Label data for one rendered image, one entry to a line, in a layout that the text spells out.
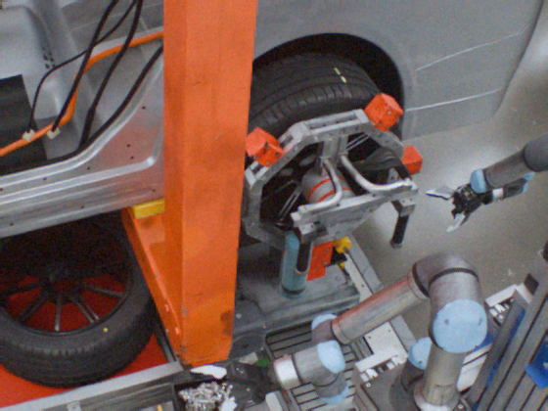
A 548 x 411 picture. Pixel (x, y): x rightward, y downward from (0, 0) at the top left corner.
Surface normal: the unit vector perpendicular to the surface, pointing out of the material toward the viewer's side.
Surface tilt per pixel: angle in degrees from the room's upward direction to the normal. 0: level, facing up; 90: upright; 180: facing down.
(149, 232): 0
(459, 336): 82
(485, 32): 90
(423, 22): 90
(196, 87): 90
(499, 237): 0
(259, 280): 0
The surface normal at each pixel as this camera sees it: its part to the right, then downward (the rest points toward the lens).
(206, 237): 0.39, 0.69
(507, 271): 0.07, -0.68
